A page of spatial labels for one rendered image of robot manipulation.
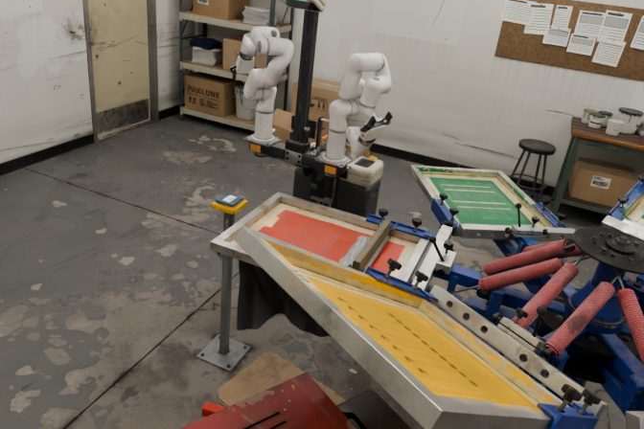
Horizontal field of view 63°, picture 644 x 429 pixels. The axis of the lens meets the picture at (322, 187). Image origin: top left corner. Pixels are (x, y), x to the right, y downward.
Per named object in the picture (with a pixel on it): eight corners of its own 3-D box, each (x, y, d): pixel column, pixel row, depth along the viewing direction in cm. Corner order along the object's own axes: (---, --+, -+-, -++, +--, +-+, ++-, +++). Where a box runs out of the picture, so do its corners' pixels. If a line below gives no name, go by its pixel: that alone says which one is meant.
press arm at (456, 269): (432, 277, 208) (435, 265, 206) (436, 269, 213) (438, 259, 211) (476, 290, 202) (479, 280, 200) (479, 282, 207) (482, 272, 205)
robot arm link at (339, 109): (323, 128, 266) (327, 98, 259) (341, 124, 275) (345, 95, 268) (336, 134, 260) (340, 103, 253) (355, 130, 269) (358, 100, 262)
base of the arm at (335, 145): (331, 150, 283) (334, 123, 277) (352, 156, 279) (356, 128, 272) (317, 158, 270) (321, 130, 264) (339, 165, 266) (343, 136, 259)
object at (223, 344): (195, 357, 290) (196, 203, 250) (218, 334, 309) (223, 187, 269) (229, 372, 283) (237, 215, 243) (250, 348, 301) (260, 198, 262)
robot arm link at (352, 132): (359, 132, 264) (342, 131, 260) (368, 121, 255) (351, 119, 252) (364, 158, 257) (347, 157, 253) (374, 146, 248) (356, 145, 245)
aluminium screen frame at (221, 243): (210, 249, 216) (210, 241, 214) (277, 198, 265) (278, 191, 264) (392, 313, 190) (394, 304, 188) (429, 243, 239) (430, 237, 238)
